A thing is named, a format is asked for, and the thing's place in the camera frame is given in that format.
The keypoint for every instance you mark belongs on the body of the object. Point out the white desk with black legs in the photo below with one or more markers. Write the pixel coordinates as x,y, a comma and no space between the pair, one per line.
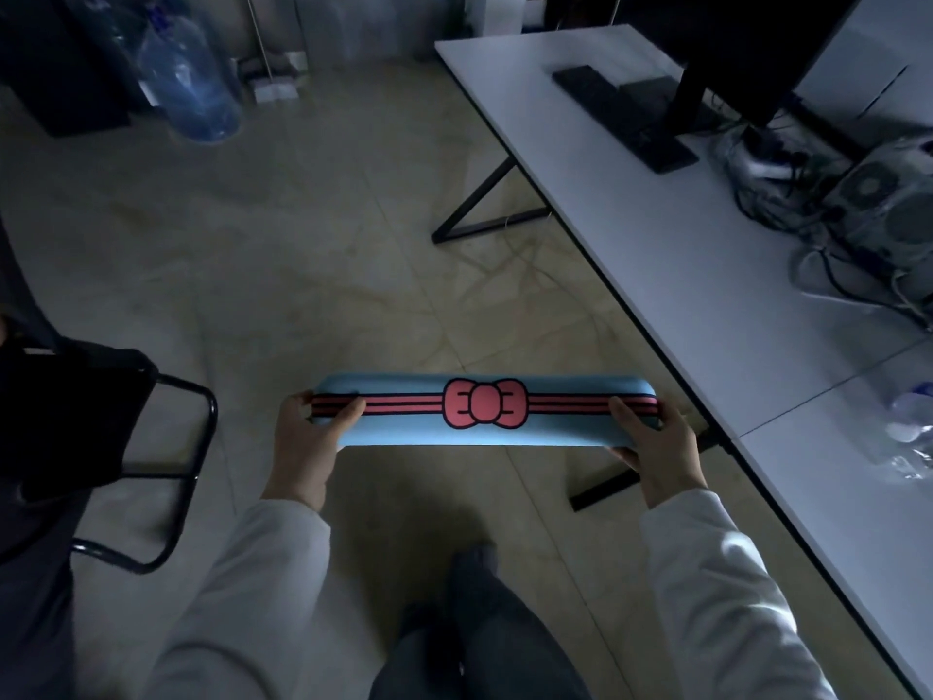
700,269

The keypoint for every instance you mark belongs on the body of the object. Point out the person's right hand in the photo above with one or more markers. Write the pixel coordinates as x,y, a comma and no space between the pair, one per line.
667,451

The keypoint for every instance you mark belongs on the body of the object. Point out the person's left hand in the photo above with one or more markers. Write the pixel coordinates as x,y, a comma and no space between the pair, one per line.
302,451

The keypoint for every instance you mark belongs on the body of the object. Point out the black metal frame chair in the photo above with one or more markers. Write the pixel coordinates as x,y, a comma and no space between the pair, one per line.
171,473

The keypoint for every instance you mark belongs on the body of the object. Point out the black keyboard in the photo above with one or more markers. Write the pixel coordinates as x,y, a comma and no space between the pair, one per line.
619,116

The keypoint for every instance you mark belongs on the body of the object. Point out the blue wrist rest with bow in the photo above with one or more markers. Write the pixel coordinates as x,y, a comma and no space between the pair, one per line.
487,408

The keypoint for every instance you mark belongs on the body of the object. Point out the person's right forearm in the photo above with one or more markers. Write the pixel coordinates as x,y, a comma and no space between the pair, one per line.
729,597

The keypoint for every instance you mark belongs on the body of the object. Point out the dark garment on chair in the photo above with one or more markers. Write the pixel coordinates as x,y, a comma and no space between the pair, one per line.
58,415

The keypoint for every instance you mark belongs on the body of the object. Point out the white boxes on floor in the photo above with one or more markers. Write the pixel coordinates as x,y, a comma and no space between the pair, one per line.
275,76

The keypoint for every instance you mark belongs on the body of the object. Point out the black computer monitor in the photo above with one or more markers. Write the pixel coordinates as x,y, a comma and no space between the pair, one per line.
736,58

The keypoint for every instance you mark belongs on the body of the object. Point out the person's legs in dark trousers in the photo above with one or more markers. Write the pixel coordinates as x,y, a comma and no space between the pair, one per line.
477,634

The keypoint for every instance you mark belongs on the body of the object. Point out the person's right thumb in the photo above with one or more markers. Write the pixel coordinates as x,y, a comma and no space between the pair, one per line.
634,416

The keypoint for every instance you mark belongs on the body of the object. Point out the dark cabinet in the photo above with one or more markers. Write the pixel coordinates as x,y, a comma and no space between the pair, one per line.
62,61

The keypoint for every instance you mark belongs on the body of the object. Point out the person's left thumb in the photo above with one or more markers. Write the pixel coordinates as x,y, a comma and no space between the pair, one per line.
340,414

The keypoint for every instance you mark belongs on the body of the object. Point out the person's left forearm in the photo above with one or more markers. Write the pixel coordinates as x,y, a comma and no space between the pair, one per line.
240,605

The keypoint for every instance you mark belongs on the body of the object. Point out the silver computer tower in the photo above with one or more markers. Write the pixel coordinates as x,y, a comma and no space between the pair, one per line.
886,200

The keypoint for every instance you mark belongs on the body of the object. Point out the clear plastic bag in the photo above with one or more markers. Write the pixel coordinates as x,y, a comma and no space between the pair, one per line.
907,433

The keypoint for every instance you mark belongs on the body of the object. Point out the large blue water jug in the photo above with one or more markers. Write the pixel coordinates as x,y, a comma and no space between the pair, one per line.
186,72

